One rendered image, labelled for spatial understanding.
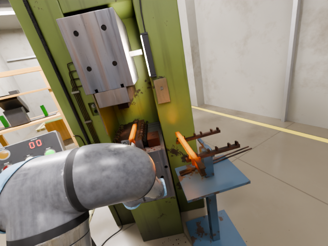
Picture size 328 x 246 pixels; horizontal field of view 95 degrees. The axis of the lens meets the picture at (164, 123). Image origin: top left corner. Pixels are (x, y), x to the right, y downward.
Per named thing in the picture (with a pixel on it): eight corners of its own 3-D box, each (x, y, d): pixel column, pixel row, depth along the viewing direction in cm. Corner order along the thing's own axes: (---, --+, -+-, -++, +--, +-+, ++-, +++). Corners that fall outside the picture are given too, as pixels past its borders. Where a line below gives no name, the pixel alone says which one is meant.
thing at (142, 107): (160, 120, 153) (136, 16, 119) (121, 129, 153) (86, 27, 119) (159, 117, 162) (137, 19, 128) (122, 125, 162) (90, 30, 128)
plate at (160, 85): (170, 101, 110) (166, 77, 103) (158, 104, 110) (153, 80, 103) (170, 100, 111) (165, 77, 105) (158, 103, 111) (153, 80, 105)
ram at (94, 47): (147, 82, 92) (129, 3, 77) (86, 95, 92) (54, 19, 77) (148, 76, 131) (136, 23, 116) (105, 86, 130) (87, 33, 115)
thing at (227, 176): (250, 183, 91) (250, 180, 90) (187, 203, 87) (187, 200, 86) (223, 156, 119) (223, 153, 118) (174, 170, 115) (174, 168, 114)
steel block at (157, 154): (175, 195, 120) (164, 149, 103) (128, 206, 119) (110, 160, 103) (168, 155, 172) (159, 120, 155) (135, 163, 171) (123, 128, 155)
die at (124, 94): (130, 101, 95) (126, 86, 92) (99, 108, 95) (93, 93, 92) (136, 90, 134) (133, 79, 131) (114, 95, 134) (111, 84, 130)
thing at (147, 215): (184, 233, 137) (175, 195, 120) (143, 242, 137) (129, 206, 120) (174, 186, 189) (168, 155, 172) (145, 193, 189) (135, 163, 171)
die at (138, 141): (144, 149, 108) (141, 138, 105) (116, 154, 108) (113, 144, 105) (145, 126, 147) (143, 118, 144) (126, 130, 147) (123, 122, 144)
